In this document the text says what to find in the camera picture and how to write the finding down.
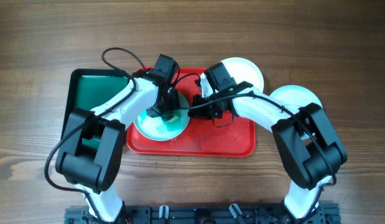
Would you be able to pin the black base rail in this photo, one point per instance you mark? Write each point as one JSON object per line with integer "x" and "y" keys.
{"x": 255, "y": 214}

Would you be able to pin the green water tray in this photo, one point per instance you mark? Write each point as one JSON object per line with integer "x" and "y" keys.
{"x": 90, "y": 88}

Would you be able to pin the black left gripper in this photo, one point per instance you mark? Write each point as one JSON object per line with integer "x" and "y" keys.
{"x": 153, "y": 111}

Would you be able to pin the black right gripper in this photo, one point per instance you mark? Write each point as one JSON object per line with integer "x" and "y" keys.
{"x": 199, "y": 112}

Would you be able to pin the green yellow sponge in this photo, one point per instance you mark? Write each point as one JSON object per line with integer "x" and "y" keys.
{"x": 169, "y": 117}

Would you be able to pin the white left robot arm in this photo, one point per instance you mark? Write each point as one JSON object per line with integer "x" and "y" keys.
{"x": 89, "y": 152}

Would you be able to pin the white plate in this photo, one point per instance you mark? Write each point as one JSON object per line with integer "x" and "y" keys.
{"x": 242, "y": 69}
{"x": 295, "y": 95}
{"x": 158, "y": 130}

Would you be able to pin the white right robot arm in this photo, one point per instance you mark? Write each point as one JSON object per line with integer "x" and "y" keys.
{"x": 310, "y": 149}

